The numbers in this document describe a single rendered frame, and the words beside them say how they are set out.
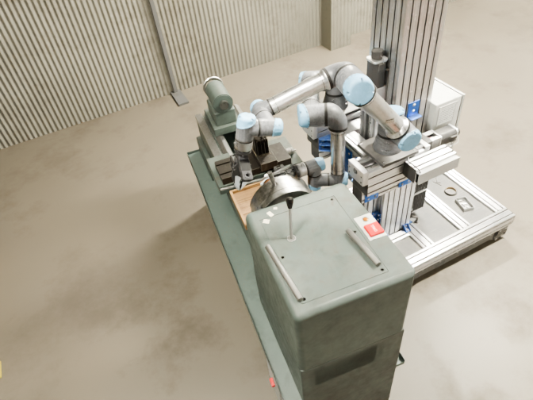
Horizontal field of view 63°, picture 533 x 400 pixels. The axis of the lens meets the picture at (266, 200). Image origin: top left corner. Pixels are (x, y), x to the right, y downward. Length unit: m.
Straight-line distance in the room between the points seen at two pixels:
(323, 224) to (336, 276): 0.27
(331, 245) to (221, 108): 1.51
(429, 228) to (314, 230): 1.62
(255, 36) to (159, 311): 3.63
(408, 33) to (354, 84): 0.55
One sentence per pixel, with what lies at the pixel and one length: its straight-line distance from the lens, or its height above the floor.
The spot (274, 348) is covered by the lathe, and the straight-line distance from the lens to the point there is 2.32.
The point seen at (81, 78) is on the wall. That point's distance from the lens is 5.28.
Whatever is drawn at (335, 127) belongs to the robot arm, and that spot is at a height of 1.33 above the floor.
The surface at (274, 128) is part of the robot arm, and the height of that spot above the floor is 1.56.
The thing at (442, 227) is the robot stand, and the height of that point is 0.21.
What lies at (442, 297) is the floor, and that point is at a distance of 3.21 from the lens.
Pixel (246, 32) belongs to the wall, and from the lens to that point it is 5.62.
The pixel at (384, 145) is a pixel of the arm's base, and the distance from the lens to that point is 2.29.
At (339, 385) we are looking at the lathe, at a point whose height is 0.59.
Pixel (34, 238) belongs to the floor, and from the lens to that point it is 4.21.
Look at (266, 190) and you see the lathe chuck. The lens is 2.04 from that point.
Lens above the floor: 2.59
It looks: 43 degrees down
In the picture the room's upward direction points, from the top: 8 degrees counter-clockwise
